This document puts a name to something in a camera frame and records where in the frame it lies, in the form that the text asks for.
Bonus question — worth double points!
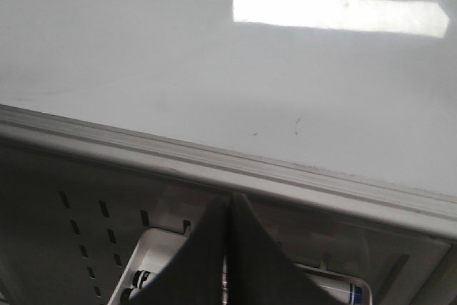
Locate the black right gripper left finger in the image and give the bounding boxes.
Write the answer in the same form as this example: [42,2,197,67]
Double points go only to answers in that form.
[127,197,228,304]

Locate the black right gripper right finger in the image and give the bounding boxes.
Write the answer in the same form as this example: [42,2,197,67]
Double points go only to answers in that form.
[226,194,340,304]

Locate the white marker tray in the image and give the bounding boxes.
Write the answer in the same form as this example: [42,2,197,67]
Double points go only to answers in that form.
[108,228,373,304]

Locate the black capped marker in tray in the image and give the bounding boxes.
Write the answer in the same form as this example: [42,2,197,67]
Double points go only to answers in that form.
[120,270,156,304]

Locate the grey perforated metal panel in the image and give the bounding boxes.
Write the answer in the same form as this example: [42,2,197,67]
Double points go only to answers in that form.
[1,140,456,304]

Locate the white whiteboard with aluminium frame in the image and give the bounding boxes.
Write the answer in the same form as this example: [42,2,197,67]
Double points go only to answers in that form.
[0,0,457,240]

